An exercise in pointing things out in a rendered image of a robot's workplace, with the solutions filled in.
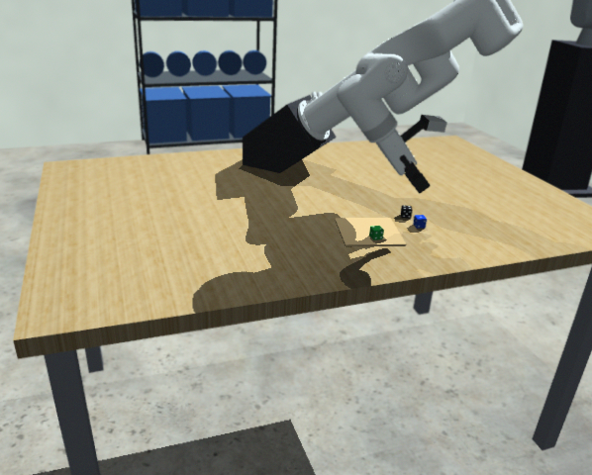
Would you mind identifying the green die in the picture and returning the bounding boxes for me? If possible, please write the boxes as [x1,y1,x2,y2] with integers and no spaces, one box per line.
[369,226,384,240]

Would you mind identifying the brown mat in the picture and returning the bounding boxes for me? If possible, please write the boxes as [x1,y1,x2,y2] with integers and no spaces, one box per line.
[335,218,406,246]

